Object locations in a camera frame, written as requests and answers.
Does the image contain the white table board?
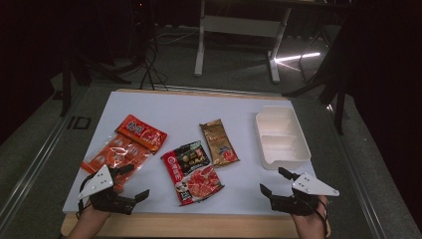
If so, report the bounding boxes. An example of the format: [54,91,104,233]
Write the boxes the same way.
[62,91,329,217]

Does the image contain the gold brown packet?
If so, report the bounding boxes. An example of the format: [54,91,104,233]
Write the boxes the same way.
[198,119,241,167]

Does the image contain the person's right hand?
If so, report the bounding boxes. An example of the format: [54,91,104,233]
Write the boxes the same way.
[291,195,331,239]

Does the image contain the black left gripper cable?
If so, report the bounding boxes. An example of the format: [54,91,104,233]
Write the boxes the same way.
[76,172,98,218]

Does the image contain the orange clear seasoning packet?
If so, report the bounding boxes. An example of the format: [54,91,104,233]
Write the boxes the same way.
[81,114,168,193]

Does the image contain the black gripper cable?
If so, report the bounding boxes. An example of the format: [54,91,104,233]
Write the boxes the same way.
[310,198,330,231]
[76,172,98,218]

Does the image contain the person's left hand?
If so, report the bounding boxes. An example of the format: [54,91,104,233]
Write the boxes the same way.
[79,202,112,225]

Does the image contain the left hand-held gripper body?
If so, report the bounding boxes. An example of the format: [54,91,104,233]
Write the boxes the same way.
[78,164,137,215]

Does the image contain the black floor cables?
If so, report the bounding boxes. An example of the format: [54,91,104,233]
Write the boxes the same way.
[138,43,169,92]

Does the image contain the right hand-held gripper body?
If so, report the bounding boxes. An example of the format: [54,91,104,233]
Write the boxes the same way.
[270,172,340,217]

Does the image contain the red black soup base packet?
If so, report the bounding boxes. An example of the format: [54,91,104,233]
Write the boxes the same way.
[160,140,225,207]

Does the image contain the metal floor rail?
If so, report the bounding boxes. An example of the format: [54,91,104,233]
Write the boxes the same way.
[326,106,387,239]
[0,86,89,227]

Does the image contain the white plastic container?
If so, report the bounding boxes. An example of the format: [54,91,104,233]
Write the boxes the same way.
[254,105,313,171]

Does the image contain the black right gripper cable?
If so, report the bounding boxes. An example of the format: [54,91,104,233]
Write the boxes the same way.
[310,198,330,231]

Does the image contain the white metal table frame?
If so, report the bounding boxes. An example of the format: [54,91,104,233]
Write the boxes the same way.
[193,0,293,85]

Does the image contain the black metal stand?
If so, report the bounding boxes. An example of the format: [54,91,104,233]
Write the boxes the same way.
[283,16,352,135]
[59,53,132,118]

